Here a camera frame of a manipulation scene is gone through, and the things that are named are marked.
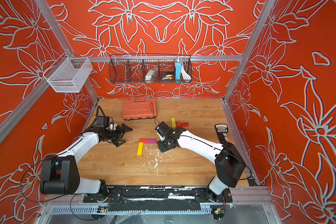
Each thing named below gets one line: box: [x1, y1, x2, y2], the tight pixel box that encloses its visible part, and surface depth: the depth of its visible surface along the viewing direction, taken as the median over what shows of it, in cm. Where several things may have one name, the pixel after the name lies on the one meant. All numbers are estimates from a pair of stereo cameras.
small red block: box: [139, 138, 148, 144], surface depth 97 cm
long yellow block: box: [136, 141, 144, 157], surface depth 92 cm
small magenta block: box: [147, 138, 158, 144], surface depth 96 cm
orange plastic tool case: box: [122, 98, 158, 120], surface depth 108 cm
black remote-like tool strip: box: [214, 123, 229, 144], surface depth 100 cm
